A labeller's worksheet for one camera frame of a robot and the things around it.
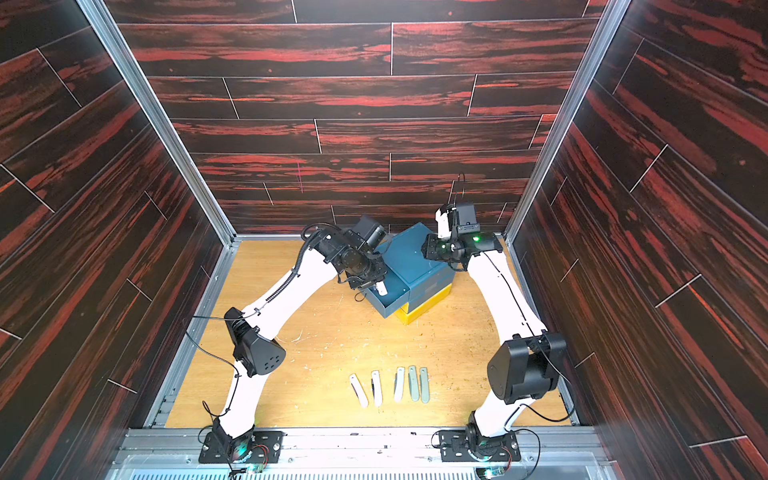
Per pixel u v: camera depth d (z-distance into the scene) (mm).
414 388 829
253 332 498
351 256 565
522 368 437
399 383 838
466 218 619
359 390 822
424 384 839
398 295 793
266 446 723
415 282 803
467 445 732
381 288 802
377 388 829
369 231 616
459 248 575
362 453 732
